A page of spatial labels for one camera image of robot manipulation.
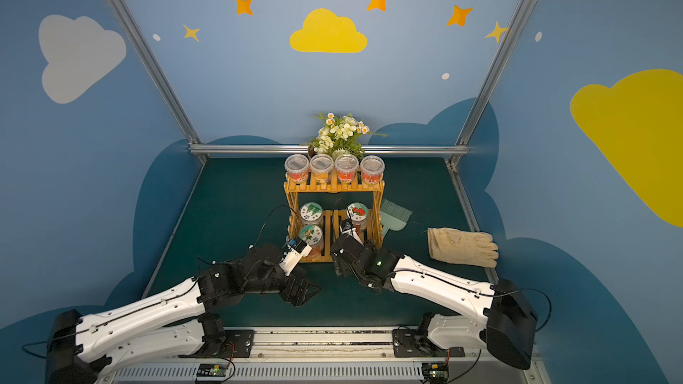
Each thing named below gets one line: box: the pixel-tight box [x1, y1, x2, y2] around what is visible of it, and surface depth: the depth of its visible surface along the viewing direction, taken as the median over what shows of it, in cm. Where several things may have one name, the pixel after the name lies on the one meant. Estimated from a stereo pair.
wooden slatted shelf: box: [283, 171, 386, 264], surface depth 79 cm
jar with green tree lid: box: [299, 201, 324, 226], surface depth 93 cm
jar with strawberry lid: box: [345, 201, 369, 231], surface depth 93 cm
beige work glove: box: [426, 227, 499, 268], surface depth 95 cm
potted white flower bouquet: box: [300, 112, 389, 160], surface depth 88 cm
